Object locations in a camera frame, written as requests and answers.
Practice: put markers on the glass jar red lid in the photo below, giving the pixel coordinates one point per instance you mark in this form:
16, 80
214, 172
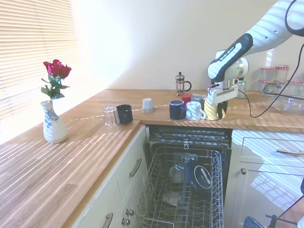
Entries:
263, 85
282, 72
297, 80
267, 73

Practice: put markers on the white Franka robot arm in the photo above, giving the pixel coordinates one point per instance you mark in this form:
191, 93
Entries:
261, 31

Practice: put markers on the black built-in dishwasher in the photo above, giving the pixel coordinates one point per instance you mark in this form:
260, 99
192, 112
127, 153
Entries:
190, 133

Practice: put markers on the yellow mug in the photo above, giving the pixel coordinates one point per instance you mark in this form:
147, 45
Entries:
211, 110

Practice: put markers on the glass french press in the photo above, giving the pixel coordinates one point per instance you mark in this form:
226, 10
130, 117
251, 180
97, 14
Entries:
181, 85

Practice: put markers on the round metal knob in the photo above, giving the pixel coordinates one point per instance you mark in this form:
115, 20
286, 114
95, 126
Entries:
243, 171
126, 221
129, 212

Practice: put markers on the dark blue plate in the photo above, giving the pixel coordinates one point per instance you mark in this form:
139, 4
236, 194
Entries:
202, 177

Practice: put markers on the blue ribbed object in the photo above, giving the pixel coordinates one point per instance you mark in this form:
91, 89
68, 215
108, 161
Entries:
252, 223

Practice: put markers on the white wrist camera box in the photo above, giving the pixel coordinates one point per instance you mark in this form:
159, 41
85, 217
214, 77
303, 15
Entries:
211, 95

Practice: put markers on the cream cabinet with drawers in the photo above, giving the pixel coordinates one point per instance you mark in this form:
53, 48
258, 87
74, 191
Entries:
123, 166

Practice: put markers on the red rose with leaves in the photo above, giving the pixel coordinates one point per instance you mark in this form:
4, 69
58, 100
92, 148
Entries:
57, 69

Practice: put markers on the dark navy mug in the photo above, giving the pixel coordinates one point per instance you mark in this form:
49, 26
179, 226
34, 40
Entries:
125, 114

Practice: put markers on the white mug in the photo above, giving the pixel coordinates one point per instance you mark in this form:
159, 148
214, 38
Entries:
192, 111

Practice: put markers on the clear drinking glass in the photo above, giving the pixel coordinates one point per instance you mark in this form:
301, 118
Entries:
111, 118

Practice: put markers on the black clamp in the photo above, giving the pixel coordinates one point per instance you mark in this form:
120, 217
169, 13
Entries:
273, 219

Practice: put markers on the clear glass in rack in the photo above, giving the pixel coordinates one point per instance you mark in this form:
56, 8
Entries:
176, 173

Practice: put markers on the window blind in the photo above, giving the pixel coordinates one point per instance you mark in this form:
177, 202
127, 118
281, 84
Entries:
35, 35

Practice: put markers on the red mug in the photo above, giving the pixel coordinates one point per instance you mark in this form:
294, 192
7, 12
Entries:
187, 97

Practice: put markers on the cream cabinet with door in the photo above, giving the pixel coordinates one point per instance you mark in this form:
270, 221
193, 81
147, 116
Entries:
261, 190

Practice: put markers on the white vase blue print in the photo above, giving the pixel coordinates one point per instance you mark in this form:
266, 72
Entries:
54, 130

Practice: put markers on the small white patterned cup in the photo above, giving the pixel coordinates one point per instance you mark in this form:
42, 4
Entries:
147, 105

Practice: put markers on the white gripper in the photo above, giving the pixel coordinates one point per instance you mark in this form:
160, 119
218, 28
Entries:
226, 93

